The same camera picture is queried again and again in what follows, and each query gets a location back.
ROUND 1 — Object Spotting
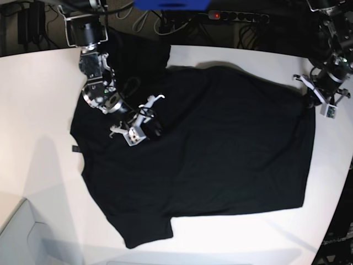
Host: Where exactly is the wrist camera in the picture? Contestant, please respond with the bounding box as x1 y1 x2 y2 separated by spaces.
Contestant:
123 126 147 146
320 103 338 119

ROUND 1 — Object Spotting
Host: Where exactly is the black device on floor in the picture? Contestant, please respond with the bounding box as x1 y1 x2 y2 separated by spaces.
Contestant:
17 1 45 46

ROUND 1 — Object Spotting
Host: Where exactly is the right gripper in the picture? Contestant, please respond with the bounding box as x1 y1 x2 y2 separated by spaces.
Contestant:
109 94 165 141

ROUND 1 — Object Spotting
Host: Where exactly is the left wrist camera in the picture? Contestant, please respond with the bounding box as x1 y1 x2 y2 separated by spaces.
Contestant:
320 103 338 119

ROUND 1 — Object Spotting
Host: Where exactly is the black power strip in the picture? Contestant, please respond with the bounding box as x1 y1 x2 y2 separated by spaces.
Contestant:
208 10 270 24

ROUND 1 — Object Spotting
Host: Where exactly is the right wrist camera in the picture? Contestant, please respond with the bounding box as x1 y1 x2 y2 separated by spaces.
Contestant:
123 126 147 146

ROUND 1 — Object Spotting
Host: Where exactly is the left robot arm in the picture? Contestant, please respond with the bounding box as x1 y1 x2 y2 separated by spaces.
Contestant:
293 1 352 108

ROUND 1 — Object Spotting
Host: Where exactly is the blue box overhead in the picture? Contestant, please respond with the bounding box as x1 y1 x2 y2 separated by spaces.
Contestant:
133 0 211 10

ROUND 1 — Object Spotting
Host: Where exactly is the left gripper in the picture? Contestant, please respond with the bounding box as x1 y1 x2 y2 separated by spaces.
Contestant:
292 69 351 108

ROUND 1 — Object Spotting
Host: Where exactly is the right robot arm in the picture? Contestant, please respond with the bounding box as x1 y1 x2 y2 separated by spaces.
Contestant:
58 1 164 146

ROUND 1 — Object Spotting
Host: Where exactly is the black graphic t-shirt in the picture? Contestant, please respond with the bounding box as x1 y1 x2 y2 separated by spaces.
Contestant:
71 29 315 249

